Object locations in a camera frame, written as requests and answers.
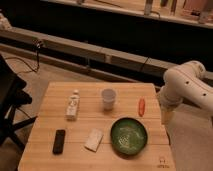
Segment orange carrot toy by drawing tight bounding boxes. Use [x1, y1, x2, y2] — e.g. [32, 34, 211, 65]
[138, 98, 145, 117]

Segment black floor cable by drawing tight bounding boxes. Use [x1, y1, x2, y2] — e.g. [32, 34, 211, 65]
[3, 40, 44, 75]

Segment green ceramic bowl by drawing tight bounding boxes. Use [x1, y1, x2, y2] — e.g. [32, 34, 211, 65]
[110, 117, 148, 156]

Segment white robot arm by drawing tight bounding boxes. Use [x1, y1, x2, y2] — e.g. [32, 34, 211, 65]
[157, 61, 213, 125]

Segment wooden table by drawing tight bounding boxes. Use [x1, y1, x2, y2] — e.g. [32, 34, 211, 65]
[18, 82, 176, 171]

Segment white plastic bottle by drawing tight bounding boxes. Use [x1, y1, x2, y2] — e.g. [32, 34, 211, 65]
[66, 90, 80, 120]

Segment black office chair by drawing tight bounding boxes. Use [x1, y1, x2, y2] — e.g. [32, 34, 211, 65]
[0, 54, 36, 150]

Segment black rectangular eraser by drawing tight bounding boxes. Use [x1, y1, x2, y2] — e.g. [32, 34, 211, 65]
[52, 130, 66, 154]

